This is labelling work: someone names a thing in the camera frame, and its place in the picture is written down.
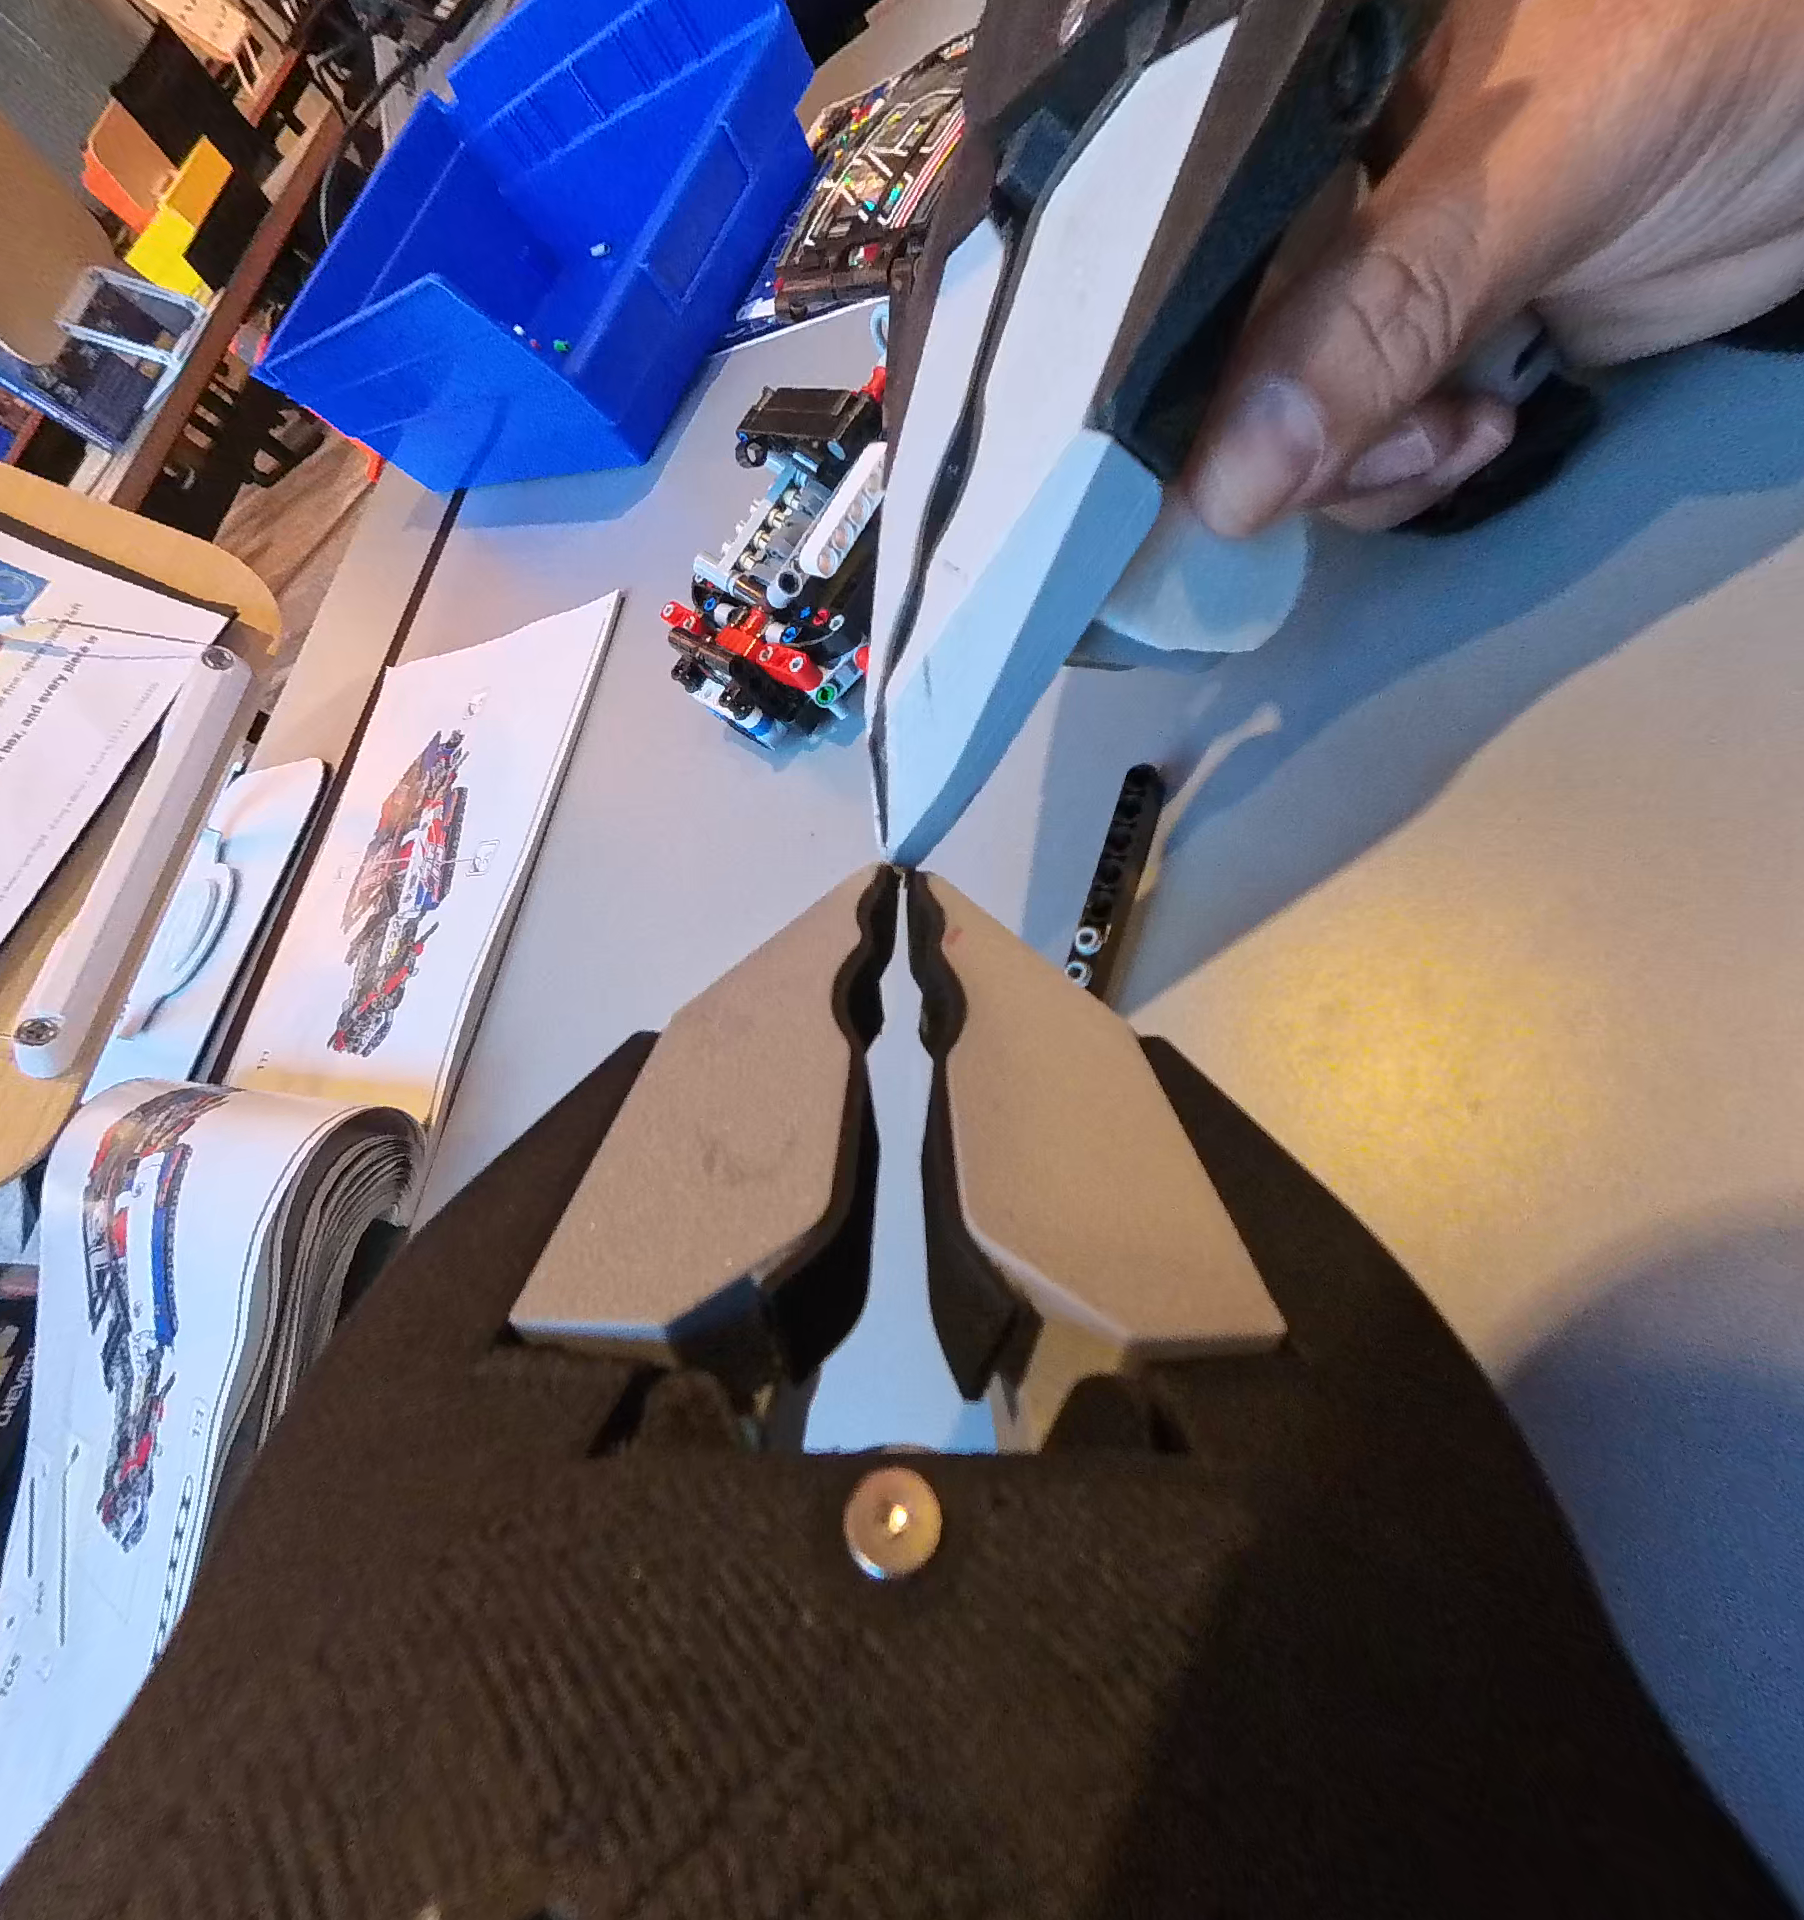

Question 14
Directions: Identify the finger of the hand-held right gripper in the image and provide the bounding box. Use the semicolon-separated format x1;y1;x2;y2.
882;14;1240;869
860;236;1005;844

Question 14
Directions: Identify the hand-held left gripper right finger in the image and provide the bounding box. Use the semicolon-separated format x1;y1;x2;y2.
907;869;1289;1401

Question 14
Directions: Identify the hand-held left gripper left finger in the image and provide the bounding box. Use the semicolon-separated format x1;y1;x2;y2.
507;864;903;1389

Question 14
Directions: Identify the toy brick car model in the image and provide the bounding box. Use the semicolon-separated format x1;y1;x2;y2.
659;364;892;746

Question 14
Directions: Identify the long black toy beam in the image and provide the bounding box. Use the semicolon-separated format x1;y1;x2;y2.
1066;762;1167;1003

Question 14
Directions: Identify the person's right hand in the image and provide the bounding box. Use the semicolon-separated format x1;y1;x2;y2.
1187;0;1804;541

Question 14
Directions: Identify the sticker sheet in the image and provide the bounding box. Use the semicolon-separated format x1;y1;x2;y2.
714;56;983;357

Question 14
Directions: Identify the flat instruction booklet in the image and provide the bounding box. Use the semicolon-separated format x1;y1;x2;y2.
226;588;626;1131

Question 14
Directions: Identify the blue plastic bin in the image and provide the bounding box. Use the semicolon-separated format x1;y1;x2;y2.
254;0;816;494

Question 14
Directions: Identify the white rounded tray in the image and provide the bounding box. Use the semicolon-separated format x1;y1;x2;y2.
120;755;335;1047

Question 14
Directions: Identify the curled open instruction booklet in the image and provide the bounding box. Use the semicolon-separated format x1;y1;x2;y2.
0;1077;430;1823

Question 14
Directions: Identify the printed instruction sheet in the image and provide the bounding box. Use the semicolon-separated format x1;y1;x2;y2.
0;504;233;1022

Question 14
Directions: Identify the yellow box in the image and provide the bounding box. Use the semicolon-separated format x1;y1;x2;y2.
123;137;238;295

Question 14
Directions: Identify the black and beige chair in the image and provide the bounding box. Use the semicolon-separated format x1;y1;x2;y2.
0;77;123;370

